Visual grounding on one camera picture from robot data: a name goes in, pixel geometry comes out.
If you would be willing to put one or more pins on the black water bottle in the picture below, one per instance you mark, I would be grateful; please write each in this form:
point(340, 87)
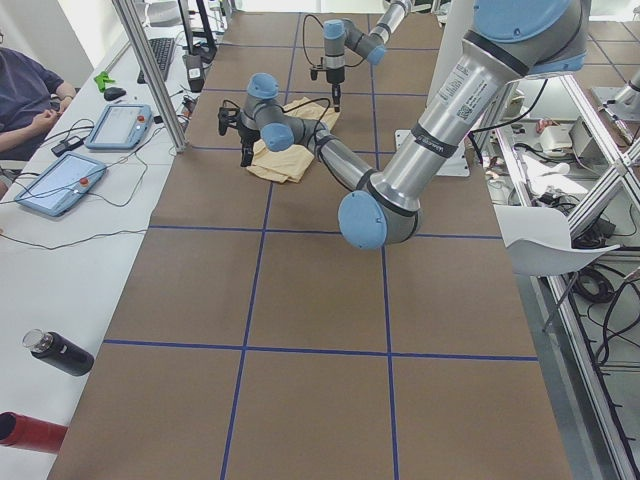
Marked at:
point(59, 352)

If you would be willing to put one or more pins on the black keyboard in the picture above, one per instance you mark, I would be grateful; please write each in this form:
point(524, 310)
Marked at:
point(163, 51)

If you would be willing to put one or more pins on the cream long-sleeve printed shirt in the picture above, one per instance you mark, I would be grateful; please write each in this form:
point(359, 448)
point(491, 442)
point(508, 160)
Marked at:
point(291, 164)

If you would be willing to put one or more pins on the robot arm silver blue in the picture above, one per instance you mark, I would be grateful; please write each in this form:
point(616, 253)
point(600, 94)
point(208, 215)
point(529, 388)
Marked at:
point(342, 34)
point(507, 41)

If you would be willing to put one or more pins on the black computer mouse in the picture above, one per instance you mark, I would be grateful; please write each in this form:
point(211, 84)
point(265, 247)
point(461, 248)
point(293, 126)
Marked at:
point(113, 93)

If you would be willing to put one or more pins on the green plastic clip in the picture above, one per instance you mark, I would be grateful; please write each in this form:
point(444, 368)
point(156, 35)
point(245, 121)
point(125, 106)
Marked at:
point(103, 81)

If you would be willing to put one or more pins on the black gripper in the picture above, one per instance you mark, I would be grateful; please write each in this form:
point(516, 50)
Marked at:
point(246, 135)
point(334, 74)

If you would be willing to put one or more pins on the aluminium frame post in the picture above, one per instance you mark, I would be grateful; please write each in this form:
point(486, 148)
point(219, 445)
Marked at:
point(146, 59)

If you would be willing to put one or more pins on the blue teach pendant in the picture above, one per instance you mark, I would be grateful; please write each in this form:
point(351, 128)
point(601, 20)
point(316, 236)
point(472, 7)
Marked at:
point(120, 127)
point(62, 185)

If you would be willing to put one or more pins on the white curved base cover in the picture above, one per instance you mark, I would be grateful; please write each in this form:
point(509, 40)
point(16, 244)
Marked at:
point(539, 243)

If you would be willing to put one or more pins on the near blue teach pendant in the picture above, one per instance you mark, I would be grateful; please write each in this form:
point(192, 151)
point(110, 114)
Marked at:
point(62, 185)

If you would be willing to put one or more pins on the red cylinder bottle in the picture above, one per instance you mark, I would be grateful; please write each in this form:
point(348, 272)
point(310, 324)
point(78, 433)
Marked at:
point(28, 433)

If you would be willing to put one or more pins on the far blue teach pendant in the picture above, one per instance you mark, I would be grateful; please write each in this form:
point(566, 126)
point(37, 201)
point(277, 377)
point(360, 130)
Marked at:
point(120, 127)

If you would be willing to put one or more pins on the seated person dark shirt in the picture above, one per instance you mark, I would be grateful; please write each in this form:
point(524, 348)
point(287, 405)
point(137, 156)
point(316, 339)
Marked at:
point(33, 98)

